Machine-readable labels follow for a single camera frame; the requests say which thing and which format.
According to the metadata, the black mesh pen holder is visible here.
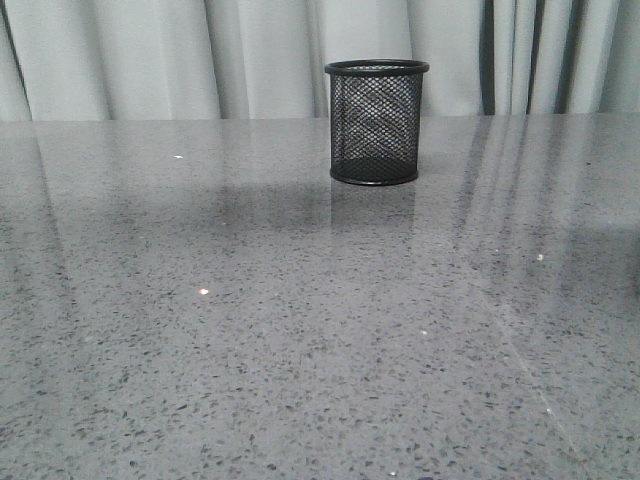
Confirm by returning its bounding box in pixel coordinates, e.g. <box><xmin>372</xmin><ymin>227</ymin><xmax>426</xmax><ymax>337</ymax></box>
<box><xmin>324</xmin><ymin>59</ymin><xmax>430</xmax><ymax>186</ymax></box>

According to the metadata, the grey curtain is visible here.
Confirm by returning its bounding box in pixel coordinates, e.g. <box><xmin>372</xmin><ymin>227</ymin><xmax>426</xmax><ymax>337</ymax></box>
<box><xmin>1</xmin><ymin>1</ymin><xmax>639</xmax><ymax>121</ymax></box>

